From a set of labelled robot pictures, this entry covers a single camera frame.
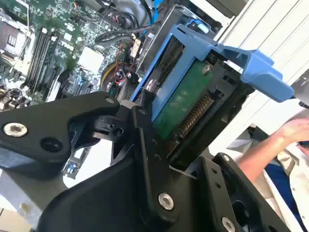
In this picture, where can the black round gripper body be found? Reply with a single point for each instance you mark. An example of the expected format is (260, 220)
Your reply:
(96, 207)

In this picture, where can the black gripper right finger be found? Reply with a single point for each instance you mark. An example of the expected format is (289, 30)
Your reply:
(217, 193)

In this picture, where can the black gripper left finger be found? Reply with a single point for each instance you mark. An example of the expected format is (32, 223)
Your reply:
(36, 125)

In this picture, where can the hard disk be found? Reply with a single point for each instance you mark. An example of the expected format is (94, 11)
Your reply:
(183, 101)

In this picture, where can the person's bare hand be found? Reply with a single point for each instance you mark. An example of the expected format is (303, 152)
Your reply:
(297, 128)

